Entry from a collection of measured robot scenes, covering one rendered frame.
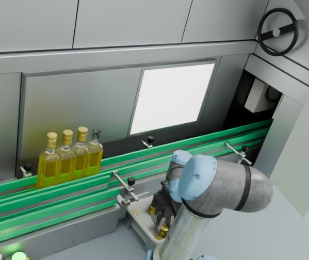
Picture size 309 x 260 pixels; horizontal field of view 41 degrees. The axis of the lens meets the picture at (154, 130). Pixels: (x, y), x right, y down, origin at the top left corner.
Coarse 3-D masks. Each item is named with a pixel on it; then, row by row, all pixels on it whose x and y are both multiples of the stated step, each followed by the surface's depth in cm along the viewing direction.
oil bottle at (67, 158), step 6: (60, 150) 145; (72, 150) 147; (60, 156) 144; (66, 156) 144; (72, 156) 146; (60, 162) 145; (66, 162) 146; (72, 162) 148; (60, 168) 146; (66, 168) 147; (72, 168) 149; (60, 174) 148; (66, 174) 149; (60, 180) 149; (66, 180) 151
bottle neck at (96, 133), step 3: (93, 129) 151; (96, 129) 151; (93, 132) 150; (96, 132) 152; (99, 132) 150; (93, 135) 150; (96, 135) 150; (99, 135) 151; (93, 138) 151; (96, 138) 151; (99, 138) 152; (93, 141) 151; (96, 141) 151
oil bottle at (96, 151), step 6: (90, 144) 152; (96, 144) 152; (90, 150) 151; (96, 150) 152; (102, 150) 154; (90, 156) 152; (96, 156) 154; (90, 162) 154; (96, 162) 156; (90, 168) 155; (96, 168) 157; (90, 174) 157
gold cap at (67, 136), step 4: (64, 132) 142; (68, 132) 142; (72, 132) 143; (64, 136) 142; (68, 136) 141; (72, 136) 144; (64, 140) 142; (68, 140) 142; (64, 144) 143; (68, 144) 143
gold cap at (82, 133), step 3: (78, 129) 145; (81, 129) 145; (84, 129) 146; (87, 129) 146; (78, 132) 145; (81, 132) 145; (84, 132) 145; (87, 132) 147; (78, 135) 146; (81, 135) 145; (84, 135) 146; (78, 138) 146; (81, 138) 146; (84, 138) 146; (81, 141) 147; (84, 141) 147
